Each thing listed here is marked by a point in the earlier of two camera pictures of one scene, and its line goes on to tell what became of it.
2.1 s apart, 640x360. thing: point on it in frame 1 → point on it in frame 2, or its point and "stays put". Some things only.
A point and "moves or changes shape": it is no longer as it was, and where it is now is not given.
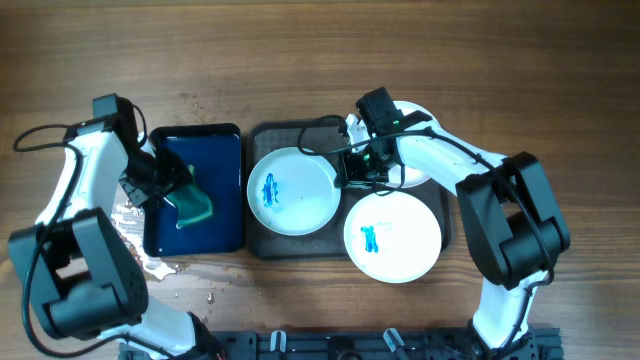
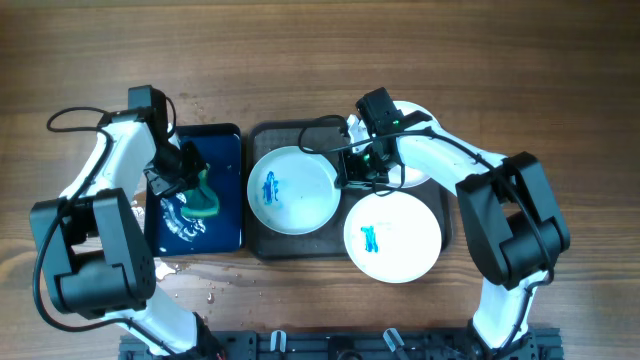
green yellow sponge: (190, 201) moves or changes shape
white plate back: (401, 175) stays put
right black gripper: (349, 176) stays put
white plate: (292, 193) stays put
